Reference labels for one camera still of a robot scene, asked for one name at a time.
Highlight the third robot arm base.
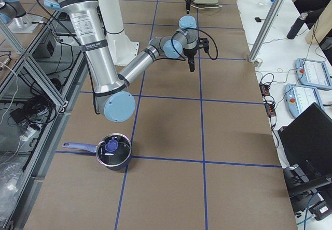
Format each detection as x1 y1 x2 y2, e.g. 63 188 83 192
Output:
1 0 44 34

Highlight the orange black power adapter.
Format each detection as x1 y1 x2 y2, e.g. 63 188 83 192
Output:
259 83 276 118

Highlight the black water bottle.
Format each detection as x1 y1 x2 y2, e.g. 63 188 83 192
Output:
286 11 308 39

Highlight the lower teach pendant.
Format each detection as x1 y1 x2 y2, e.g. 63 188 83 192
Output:
285 84 324 118

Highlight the teach pendant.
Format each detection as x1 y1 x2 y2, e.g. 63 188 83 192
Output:
285 84 324 118
295 58 331 90

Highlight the purple saucepan with glass lid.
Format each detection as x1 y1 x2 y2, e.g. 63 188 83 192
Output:
62 133 132 170

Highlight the upper teach pendant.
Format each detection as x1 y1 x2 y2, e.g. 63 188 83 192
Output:
295 58 331 90

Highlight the black laptop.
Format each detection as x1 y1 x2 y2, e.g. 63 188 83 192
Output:
277 102 332 174

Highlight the black monitor stand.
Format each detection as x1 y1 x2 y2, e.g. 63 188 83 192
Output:
283 165 331 213

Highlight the white pedestal column base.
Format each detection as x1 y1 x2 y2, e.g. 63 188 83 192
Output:
99 0 140 66

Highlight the aluminium frame post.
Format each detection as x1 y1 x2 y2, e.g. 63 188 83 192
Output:
248 0 284 67

